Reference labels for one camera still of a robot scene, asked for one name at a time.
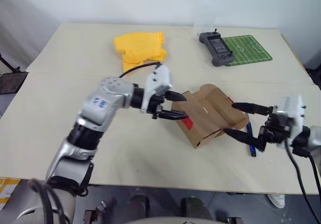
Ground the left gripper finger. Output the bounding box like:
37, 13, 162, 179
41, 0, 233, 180
166, 90, 188, 102
161, 109, 189, 121

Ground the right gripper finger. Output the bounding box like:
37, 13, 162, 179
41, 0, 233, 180
223, 128, 267, 152
231, 102, 274, 115

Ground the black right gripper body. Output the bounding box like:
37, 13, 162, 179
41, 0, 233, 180
259, 105, 293, 145

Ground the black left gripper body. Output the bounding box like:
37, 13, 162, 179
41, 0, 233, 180
147, 95, 168, 120

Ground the blue pen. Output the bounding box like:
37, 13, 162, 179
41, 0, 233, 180
245, 111, 257, 158

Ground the brown cardboard box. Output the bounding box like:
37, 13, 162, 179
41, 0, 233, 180
171, 83, 250, 150

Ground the green football field mat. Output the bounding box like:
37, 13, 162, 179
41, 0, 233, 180
222, 34, 273, 67

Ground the yellow cloth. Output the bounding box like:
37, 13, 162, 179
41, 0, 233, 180
113, 31, 168, 76

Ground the grey handheld remote controller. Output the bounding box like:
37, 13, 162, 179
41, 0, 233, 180
199, 28, 236, 67

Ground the white sneaker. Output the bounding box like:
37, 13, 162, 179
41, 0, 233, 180
266, 193, 286, 209

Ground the clear plastic container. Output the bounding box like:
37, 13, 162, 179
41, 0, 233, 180
194, 15, 217, 35

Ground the black metal stand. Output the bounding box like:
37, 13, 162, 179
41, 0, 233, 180
0, 52, 29, 96

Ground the grey robot torso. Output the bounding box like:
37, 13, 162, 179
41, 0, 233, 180
0, 181, 77, 224

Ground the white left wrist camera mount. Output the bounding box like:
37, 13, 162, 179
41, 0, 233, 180
140, 63, 174, 114

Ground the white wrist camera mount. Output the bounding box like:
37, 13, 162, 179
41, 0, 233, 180
140, 63, 174, 114
274, 94, 306, 151

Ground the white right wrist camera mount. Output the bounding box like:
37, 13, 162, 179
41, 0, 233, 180
274, 94, 306, 151

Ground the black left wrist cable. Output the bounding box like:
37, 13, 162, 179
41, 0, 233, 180
118, 61, 162, 79

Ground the brown metal bracket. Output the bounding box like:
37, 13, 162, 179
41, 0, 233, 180
220, 215, 242, 224
83, 200, 108, 224

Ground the thick black torso cable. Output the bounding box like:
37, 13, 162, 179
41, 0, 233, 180
27, 163, 95, 224

